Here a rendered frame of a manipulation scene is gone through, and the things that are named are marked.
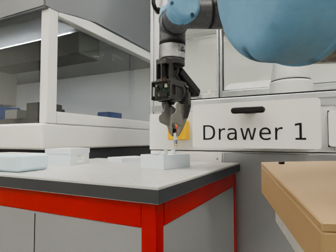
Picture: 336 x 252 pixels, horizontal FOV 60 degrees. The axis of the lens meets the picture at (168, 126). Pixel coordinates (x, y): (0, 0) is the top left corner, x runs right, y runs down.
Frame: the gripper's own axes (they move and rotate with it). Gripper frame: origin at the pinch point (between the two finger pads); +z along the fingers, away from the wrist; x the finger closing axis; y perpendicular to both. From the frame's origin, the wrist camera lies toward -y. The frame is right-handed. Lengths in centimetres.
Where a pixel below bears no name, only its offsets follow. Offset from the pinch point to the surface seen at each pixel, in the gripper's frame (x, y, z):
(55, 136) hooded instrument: -58, 3, 1
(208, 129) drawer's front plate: 13.1, 4.4, -0.2
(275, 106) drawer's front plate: 28.5, 1.4, -5.2
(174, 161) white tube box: 1.6, 3.3, 8.3
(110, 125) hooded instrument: -65, -32, -5
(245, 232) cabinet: 8.1, -28.8, 34.3
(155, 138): -26.7, -22.2, 1.8
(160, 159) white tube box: 0.5, 7.8, 7.6
